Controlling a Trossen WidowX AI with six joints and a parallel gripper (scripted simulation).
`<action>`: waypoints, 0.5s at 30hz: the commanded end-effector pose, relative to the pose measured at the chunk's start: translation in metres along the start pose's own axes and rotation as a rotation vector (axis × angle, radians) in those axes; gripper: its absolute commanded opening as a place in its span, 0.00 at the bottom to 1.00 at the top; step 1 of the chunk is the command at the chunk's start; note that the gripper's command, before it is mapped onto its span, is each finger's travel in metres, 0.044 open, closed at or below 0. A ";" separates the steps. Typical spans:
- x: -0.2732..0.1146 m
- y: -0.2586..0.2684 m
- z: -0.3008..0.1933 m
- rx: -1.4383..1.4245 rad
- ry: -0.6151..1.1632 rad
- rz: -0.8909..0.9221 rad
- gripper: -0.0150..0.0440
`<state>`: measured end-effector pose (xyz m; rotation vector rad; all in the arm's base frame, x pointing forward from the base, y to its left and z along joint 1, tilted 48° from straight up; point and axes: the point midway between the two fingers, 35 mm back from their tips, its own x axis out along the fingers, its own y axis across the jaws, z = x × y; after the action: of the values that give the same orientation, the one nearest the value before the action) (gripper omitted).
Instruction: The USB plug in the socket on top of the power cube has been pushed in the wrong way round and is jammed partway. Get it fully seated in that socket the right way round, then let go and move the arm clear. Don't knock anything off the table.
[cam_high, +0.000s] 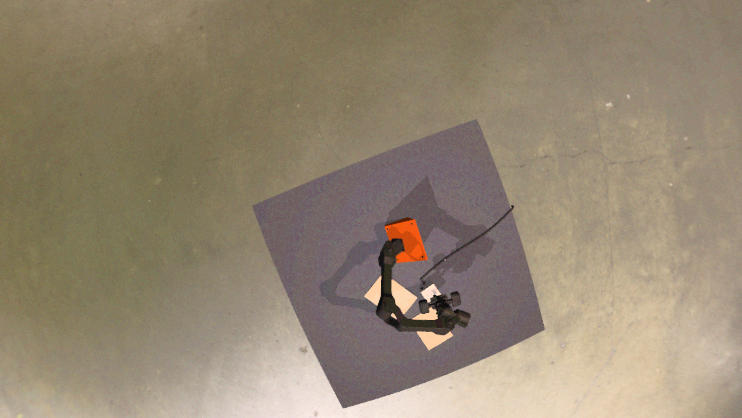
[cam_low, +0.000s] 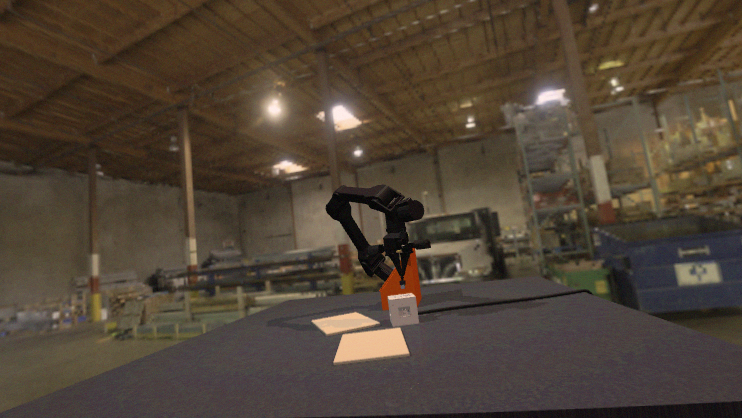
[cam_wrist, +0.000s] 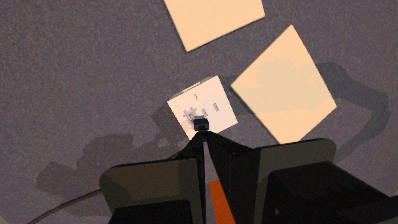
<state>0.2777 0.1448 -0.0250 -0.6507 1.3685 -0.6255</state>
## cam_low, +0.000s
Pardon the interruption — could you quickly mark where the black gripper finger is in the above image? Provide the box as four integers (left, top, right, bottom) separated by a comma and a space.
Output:
400, 251, 414, 276
385, 253, 402, 276

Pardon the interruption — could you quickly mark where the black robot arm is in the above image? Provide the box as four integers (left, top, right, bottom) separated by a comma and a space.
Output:
325, 185, 424, 282

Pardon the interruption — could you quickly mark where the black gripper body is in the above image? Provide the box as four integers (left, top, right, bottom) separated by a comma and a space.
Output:
367, 223, 431, 255

